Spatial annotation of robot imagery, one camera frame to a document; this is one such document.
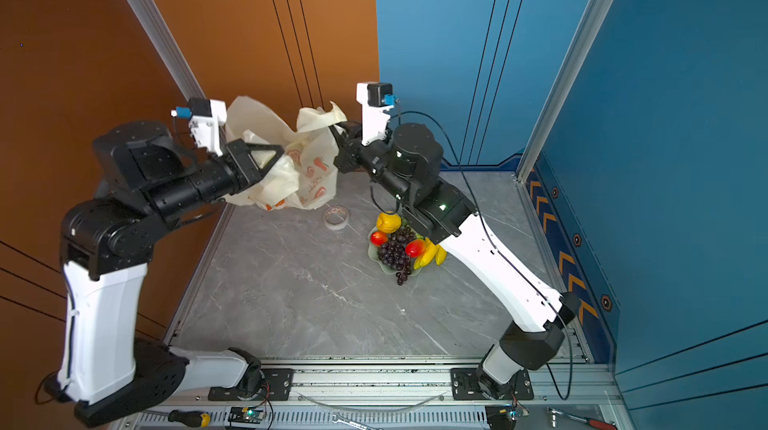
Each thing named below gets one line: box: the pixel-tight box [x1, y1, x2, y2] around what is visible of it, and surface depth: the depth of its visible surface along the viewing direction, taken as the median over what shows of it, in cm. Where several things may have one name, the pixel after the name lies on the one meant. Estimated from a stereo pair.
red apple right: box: [405, 239, 426, 258], surface depth 87 cm
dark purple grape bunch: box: [378, 226, 416, 286], surface depth 90 cm
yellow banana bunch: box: [413, 238, 447, 270], surface depth 87 cm
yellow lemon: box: [376, 212, 402, 234], surface depth 96 cm
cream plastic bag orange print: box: [225, 96, 347, 211], surface depth 56 cm
